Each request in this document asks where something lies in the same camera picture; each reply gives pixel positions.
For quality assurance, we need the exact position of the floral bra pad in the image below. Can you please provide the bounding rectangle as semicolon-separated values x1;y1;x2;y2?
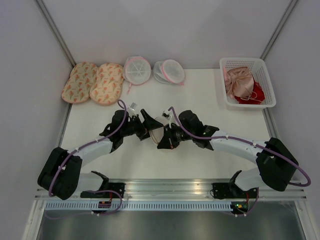
89;63;124;106
61;62;98;104

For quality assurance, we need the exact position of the left aluminium corner post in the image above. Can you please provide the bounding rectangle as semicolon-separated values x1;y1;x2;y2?
34;0;76;67

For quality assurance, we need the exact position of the right aluminium corner post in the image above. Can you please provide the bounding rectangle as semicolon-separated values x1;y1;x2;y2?
260;0;300;60

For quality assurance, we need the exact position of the aluminium front rail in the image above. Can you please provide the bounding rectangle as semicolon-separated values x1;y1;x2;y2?
34;178;308;201

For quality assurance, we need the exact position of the pink trimmed mesh bag right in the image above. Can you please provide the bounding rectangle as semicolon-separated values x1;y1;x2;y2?
152;59;186;86

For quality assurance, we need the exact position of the aluminium corner post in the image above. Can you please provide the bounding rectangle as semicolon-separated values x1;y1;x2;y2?
34;0;76;67
260;0;300;60

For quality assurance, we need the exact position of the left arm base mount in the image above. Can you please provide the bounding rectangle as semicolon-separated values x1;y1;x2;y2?
80;182;126;199

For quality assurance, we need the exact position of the cream mesh laundry bag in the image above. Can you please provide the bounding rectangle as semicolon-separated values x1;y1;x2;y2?
149;116;178;147

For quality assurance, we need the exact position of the pink trimmed mesh bag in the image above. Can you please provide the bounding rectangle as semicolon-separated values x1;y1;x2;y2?
122;56;152;94
152;59;186;86

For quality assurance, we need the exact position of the pink trimmed mesh bag left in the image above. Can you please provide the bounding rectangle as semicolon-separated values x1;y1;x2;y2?
122;56;152;94

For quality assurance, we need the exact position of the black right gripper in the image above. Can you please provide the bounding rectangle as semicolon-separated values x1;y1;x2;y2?
157;122;194;150

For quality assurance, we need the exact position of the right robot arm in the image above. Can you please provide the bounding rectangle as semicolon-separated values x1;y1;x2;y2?
157;110;298;199

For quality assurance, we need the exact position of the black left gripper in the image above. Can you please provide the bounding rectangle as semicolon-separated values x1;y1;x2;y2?
121;109;163;141

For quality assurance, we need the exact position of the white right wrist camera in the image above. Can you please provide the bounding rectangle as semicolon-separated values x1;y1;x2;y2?
162;109;173;120

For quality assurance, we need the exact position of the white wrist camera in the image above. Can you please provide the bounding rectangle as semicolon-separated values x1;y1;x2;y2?
162;109;173;120
128;102;137;114

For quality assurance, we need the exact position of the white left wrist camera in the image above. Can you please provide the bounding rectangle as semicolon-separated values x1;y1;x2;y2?
128;102;137;114

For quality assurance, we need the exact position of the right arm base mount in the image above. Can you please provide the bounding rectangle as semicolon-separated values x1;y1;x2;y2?
210;182;258;200

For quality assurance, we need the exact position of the pink satin bra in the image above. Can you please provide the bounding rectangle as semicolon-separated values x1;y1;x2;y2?
222;66;254;98

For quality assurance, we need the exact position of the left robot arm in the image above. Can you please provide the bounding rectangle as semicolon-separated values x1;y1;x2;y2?
37;109;164;200

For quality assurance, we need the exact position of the red bra in basket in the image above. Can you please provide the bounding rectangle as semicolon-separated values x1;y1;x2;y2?
234;81;265;105

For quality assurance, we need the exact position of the white plastic basket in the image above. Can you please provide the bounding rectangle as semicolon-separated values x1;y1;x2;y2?
219;57;276;110

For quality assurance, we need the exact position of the floral bra pad left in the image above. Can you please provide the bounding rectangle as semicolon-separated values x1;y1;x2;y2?
61;62;98;104

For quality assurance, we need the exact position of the white slotted cable duct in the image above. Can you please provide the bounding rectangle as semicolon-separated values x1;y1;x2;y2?
45;200;232;212

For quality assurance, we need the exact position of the floral bra pad right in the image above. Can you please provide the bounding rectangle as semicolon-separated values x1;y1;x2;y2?
89;63;124;106

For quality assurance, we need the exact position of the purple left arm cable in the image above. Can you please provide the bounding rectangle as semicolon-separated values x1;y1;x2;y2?
44;99;128;221

